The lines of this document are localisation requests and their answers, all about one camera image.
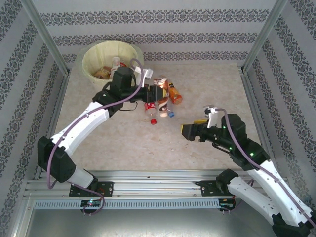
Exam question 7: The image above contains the red cola bottle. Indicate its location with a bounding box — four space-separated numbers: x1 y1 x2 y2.
144 101 158 120

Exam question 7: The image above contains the brown chocolate drink bottle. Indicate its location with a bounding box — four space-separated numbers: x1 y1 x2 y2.
153 78 171 118

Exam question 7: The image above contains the orange juice bottle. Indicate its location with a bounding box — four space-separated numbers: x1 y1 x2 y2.
167 81 184 106

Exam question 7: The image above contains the light blue label bottle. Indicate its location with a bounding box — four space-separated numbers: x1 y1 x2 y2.
165 103 175 119

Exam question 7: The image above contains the cream waste bin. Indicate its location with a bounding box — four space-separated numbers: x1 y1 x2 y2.
82 41 144 99

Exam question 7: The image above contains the yellow-lined waste bin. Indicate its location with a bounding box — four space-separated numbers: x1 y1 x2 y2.
75 39 146 86

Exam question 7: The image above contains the grey metal base panel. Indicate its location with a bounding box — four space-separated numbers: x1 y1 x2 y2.
7 208 279 237

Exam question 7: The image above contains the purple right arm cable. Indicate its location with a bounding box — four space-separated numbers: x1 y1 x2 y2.
216 108 316 229

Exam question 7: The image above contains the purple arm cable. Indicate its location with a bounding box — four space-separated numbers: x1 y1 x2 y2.
216 108 316 229
47 58 145 217

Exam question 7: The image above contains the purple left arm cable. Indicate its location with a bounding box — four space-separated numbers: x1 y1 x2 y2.
47 58 145 217

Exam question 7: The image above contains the black right gripper cable loop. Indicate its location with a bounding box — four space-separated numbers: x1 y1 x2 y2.
212 142 232 153

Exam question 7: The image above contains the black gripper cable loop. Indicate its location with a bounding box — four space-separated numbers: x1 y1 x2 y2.
212 142 232 153
122 100 138 112

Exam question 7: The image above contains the black left gripper cable loop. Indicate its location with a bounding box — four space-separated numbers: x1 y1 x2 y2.
122 100 138 112

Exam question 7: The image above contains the aluminium side rail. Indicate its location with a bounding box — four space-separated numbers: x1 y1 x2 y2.
34 71 71 181
238 69 289 178

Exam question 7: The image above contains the aluminium mounting rail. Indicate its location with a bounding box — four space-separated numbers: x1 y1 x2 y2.
23 169 289 198

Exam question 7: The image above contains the grey slotted cable duct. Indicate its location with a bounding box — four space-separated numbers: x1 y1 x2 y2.
33 199 220 210

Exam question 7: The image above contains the aluminium frame post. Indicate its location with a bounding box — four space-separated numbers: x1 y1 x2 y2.
21 0 71 75
240 0 289 72

